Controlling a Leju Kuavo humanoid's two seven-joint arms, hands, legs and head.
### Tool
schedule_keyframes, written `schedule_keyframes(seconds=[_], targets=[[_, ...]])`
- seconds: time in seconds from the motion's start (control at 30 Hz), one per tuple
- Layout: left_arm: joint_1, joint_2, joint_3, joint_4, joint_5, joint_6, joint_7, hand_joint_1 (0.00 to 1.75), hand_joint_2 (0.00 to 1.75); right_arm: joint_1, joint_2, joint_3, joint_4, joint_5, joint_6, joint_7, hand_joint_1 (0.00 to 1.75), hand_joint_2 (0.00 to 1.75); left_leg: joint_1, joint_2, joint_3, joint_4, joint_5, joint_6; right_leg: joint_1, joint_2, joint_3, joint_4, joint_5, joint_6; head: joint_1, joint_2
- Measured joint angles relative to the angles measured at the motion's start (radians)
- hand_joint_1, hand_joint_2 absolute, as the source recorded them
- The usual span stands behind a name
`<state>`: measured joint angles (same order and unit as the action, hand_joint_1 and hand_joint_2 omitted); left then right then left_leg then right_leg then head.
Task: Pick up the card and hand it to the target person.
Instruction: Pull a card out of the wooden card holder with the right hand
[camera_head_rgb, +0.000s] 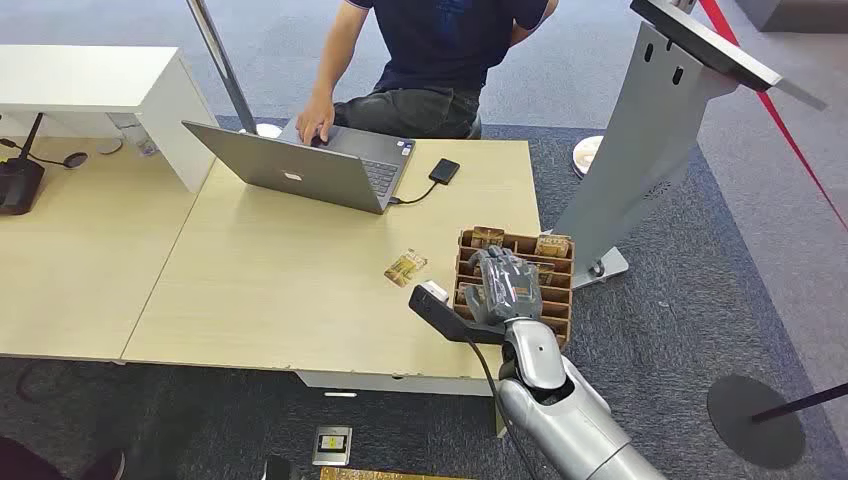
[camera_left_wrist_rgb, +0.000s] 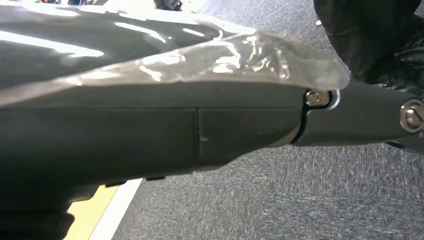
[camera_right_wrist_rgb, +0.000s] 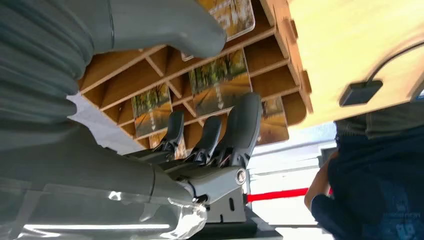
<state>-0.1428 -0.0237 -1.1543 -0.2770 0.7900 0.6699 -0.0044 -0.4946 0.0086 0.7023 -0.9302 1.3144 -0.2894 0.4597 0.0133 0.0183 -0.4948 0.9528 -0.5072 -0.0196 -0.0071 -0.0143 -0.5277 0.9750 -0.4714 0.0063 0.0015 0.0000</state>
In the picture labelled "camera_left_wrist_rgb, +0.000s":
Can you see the dark distant object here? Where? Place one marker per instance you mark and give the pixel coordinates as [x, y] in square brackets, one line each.
[169, 4]

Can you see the small white floor scrap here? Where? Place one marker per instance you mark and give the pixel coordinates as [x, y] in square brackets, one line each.
[318, 22]

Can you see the black laced shoe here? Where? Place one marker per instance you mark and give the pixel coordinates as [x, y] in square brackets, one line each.
[404, 63]

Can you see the white floor tape stripe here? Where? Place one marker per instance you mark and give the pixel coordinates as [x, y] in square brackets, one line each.
[114, 212]

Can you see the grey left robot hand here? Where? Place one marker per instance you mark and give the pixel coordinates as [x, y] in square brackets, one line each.
[132, 132]

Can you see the person's leg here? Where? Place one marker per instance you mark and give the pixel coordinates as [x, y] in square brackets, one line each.
[357, 30]

